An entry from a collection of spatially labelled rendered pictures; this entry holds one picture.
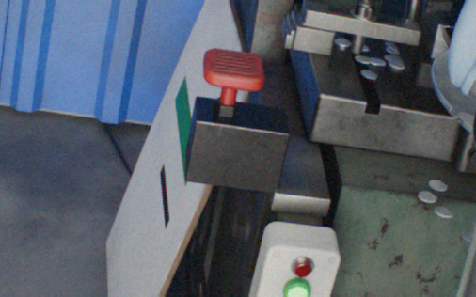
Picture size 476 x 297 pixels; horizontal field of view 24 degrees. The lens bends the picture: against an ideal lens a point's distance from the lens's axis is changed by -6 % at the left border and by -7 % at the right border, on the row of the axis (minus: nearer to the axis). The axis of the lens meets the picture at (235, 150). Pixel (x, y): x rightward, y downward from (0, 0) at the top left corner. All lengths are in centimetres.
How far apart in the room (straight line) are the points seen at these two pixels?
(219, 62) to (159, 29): 145
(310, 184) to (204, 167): 12
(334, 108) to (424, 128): 11
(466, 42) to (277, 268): 58
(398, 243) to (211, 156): 24
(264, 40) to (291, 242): 54
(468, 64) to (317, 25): 79
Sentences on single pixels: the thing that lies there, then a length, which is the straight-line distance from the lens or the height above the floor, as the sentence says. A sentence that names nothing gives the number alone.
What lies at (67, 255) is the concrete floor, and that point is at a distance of 223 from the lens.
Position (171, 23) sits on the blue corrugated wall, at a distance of 262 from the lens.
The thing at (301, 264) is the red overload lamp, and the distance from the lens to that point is 115.
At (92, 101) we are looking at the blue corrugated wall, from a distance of 271.
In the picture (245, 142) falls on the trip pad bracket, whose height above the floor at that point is 69.
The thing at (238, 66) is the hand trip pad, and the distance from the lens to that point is 118.
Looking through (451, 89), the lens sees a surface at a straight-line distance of 119.
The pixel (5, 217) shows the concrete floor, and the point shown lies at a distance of 232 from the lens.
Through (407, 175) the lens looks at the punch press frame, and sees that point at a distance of 131.
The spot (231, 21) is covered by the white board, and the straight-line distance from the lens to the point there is 181.
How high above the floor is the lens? 122
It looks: 27 degrees down
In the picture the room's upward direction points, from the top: 11 degrees clockwise
